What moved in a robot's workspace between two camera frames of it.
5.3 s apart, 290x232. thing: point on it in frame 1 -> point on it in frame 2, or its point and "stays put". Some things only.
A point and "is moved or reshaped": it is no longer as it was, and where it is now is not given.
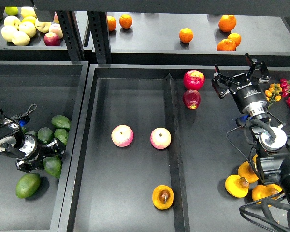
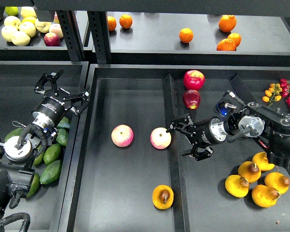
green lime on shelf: [11, 10] stays put
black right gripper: [248, 95] -> [200, 136]
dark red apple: [192, 98] stays put
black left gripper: [35, 150] -> [52, 103]
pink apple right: [160, 138] stays put
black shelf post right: [98, 24] stays put
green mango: [53, 165] is moved or reshaped
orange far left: [111, 23] stays put
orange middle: [186, 35] stays put
